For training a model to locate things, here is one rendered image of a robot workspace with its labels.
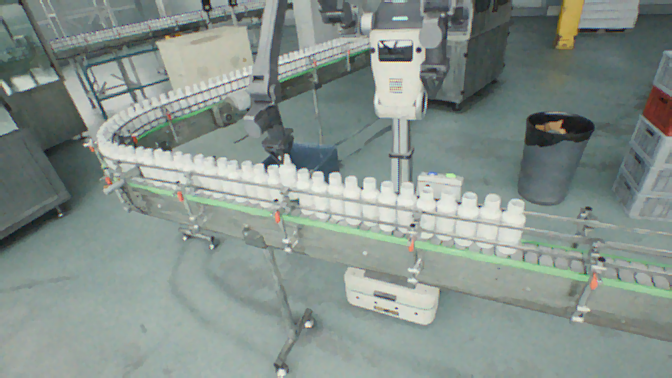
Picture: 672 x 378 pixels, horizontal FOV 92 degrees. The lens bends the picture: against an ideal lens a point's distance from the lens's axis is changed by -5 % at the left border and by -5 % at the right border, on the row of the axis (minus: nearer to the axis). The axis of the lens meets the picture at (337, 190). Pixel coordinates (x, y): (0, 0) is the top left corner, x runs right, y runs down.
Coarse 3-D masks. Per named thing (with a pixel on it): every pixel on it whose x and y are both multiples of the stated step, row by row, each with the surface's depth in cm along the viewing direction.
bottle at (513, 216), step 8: (512, 200) 90; (520, 200) 89; (512, 208) 88; (520, 208) 87; (504, 216) 91; (512, 216) 89; (520, 216) 89; (512, 224) 89; (520, 224) 89; (504, 232) 92; (512, 232) 90; (520, 232) 91; (496, 240) 96; (504, 240) 93; (512, 240) 92; (496, 248) 97; (504, 248) 94
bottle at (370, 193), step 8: (368, 184) 104; (368, 192) 105; (376, 192) 106; (368, 200) 106; (376, 200) 106; (368, 208) 107; (376, 208) 108; (368, 216) 109; (376, 216) 110; (368, 224) 111; (376, 224) 111
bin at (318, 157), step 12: (300, 144) 185; (312, 144) 182; (324, 144) 179; (300, 156) 190; (312, 156) 186; (324, 156) 183; (336, 156) 178; (300, 168) 195; (312, 168) 191; (324, 168) 167; (336, 168) 180; (324, 180) 168
